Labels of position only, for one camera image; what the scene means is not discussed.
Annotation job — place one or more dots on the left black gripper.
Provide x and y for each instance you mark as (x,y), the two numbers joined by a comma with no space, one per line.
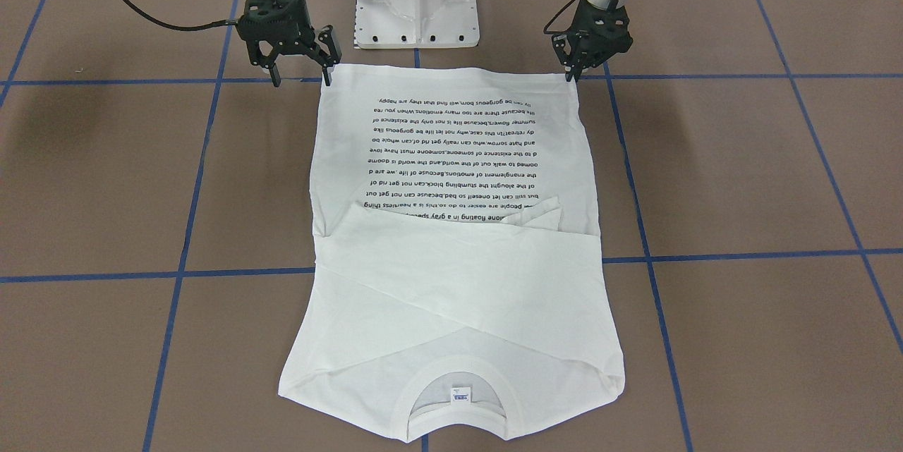
(612,44)

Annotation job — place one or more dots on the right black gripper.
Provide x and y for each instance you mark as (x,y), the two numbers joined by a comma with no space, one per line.
(326,43)

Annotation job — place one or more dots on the white long-sleeve printed shirt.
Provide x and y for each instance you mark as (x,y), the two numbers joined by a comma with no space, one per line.
(458,272)

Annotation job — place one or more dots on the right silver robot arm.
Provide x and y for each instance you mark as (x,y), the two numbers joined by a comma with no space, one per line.
(274,28)

